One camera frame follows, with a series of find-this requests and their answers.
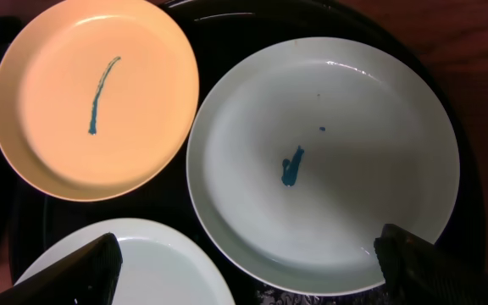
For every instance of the pale green plate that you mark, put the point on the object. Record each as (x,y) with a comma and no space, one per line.
(303,151)

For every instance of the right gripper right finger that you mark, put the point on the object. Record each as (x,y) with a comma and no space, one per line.
(418,273)

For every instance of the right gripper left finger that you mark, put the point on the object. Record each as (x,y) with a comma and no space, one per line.
(87,276)

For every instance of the yellow plate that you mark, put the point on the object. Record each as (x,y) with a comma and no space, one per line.
(96,97)

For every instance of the light blue plate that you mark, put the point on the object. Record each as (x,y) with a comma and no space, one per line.
(160,264)

